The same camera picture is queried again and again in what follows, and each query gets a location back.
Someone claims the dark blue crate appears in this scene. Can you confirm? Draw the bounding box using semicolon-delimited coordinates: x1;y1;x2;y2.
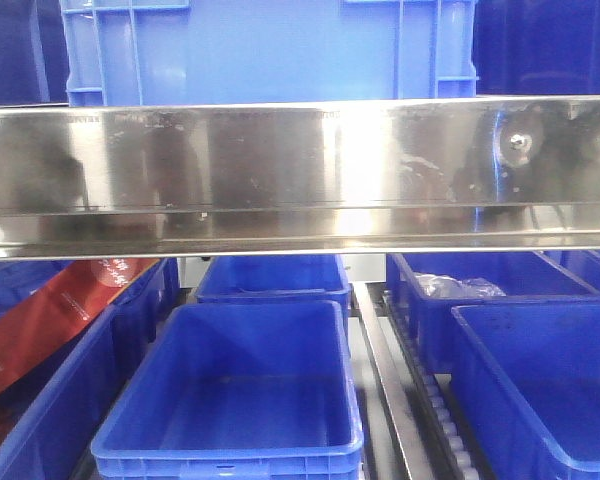
0;1;69;105
472;1;600;95

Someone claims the left blue bin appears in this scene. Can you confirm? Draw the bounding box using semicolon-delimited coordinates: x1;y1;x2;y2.
0;259;180;479

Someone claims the front right blue bin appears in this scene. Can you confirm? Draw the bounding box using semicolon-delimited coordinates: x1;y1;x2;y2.
451;302;600;479

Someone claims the far right blue bin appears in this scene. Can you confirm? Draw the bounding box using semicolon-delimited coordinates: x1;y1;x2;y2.
544;250;600;291

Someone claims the steel roller track rail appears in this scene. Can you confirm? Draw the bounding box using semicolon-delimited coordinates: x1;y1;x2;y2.
349;282;488;479

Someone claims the dark blue crate upper left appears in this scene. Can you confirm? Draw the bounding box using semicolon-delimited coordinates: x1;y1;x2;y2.
0;1;69;105

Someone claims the rear right blue bin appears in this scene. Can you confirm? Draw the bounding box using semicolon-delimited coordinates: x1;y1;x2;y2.
386;251;600;374

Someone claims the clear plastic bag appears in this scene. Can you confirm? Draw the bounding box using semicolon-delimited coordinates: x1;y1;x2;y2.
415;272;506;298

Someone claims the large light blue crate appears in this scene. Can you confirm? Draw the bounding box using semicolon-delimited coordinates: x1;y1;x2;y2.
60;1;478;106

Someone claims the blue bin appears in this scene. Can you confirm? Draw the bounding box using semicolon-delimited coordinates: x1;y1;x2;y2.
386;251;600;374
451;302;600;479
91;301;364;479
0;259;180;479
194;254;350;309
544;250;600;291

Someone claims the dark blue crate upper right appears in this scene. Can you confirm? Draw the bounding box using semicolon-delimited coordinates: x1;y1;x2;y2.
472;1;600;95

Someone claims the red foil bag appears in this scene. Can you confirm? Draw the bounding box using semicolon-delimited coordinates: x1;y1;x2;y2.
0;258;158;394

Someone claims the stainless steel shelf beam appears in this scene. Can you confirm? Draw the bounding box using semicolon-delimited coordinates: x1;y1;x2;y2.
0;96;600;260

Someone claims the front centre blue bin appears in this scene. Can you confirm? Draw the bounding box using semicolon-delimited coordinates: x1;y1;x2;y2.
91;301;364;479

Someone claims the rear centre blue bin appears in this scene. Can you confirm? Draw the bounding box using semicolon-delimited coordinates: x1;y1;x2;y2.
194;254;350;309

